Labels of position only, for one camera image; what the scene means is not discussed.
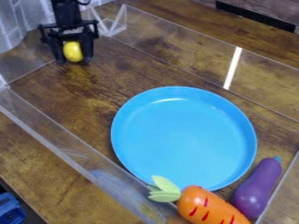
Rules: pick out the orange toy carrot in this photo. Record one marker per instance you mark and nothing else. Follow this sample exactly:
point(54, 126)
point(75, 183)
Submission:
point(199, 206)

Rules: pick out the blue object at corner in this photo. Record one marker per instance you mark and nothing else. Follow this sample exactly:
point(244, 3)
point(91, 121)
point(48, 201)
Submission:
point(12, 213)

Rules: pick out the blue round tray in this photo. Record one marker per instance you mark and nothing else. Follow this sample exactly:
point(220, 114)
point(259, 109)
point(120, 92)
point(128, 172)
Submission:
point(186, 134)

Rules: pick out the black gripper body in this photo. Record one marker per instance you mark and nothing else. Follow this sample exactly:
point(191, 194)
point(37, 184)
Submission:
point(70, 26)

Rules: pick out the purple toy eggplant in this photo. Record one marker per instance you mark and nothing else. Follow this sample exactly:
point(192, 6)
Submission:
point(252, 194)

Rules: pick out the white curtain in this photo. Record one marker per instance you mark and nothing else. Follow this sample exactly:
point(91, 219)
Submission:
point(23, 15)

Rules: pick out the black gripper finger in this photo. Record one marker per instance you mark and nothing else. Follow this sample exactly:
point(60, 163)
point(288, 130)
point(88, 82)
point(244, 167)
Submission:
point(87, 45)
point(56, 49)

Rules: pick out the yellow toy lemon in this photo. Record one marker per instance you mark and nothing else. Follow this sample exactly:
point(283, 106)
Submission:
point(72, 51)

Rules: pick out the clear acrylic enclosure wall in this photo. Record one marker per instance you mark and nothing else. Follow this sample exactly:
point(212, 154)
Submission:
point(58, 107)

